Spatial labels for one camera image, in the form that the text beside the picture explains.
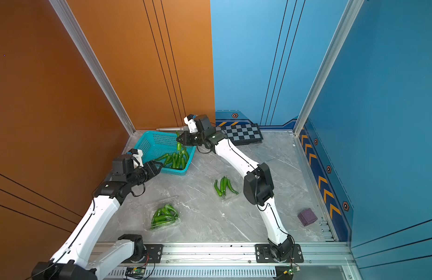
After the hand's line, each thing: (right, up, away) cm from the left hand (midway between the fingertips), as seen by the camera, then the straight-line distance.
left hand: (161, 163), depth 79 cm
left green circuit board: (-8, -45, -7) cm, 46 cm away
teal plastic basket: (-16, +8, +32) cm, 37 cm away
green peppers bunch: (+2, 0, +22) cm, 22 cm away
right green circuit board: (+56, -42, -10) cm, 71 cm away
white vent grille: (+18, -43, -10) cm, 48 cm away
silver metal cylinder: (-7, +20, +41) cm, 46 cm away
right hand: (+7, +12, +5) cm, 14 cm away
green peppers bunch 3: (+1, -25, +3) cm, 25 cm away
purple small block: (+67, -24, -1) cm, 71 cm away
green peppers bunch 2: (+30, -11, +13) cm, 34 cm away
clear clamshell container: (+32, -18, +11) cm, 38 cm away
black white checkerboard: (+41, +17, +36) cm, 57 cm away
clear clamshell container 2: (-7, -23, +5) cm, 25 cm away
